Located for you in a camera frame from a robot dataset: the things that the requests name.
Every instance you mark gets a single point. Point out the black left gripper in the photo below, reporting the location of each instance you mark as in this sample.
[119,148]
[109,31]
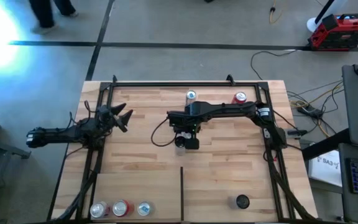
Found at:
[106,123]

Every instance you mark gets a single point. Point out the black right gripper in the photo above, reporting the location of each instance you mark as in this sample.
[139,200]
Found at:
[188,121]

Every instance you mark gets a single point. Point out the blue silver Red Bull can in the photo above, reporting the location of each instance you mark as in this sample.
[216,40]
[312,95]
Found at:
[144,208]
[190,95]

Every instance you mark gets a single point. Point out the red Fanta strawberry can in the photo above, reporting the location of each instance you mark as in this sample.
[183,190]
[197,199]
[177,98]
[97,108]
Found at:
[240,97]
[121,208]

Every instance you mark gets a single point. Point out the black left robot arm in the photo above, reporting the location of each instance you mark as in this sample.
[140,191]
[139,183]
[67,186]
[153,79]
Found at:
[57,135]

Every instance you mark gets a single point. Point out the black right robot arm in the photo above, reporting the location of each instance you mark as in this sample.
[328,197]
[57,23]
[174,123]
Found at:
[228,109]

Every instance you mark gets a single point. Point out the silver Diet Coke can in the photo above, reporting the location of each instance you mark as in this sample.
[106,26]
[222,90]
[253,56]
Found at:
[98,210]

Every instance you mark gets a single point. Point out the grey bench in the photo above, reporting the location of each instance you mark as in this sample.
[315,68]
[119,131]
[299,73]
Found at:
[5,148]

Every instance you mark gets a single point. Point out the person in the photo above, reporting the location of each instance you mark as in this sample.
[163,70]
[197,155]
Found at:
[45,12]

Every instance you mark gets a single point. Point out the black power strip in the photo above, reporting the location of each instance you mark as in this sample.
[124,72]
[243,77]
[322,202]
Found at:
[310,110]

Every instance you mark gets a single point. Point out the black desk leg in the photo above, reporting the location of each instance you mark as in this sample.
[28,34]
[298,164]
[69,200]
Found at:
[325,144]

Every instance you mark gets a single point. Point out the white stand base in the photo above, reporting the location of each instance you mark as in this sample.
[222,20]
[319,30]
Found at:
[312,24]

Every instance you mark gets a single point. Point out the red black tool case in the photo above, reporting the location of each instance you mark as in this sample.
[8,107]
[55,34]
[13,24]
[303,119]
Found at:
[342,31]

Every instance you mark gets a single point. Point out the black aluminium table frame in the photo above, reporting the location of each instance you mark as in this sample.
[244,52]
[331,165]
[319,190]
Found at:
[182,84]

